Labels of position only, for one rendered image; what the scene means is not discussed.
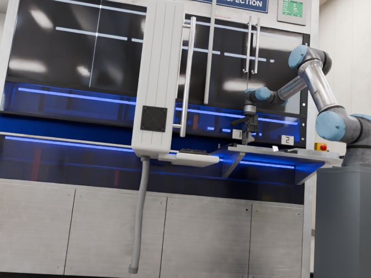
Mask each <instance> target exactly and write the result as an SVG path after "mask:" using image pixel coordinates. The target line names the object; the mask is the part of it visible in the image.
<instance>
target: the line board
mask: <svg viewBox="0 0 371 278"><path fill-rule="evenodd" d="M192 1H198V2H204V3H210V4H212V2H213V0H192ZM268 3H269V0H216V4H217V5H220V6H227V7H233V8H239V9H245V10H251V11H255V12H261V13H268Z"/></svg>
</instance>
